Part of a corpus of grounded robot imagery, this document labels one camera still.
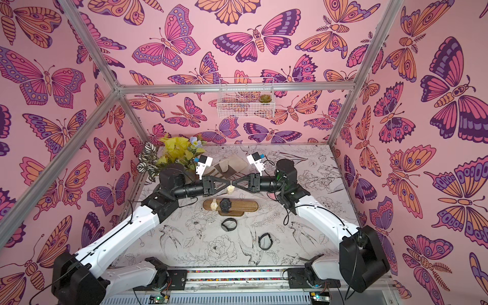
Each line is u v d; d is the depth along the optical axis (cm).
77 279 38
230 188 68
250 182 64
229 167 109
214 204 85
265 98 92
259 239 83
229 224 88
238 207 86
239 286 73
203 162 66
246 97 95
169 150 89
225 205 85
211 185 63
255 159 67
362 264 40
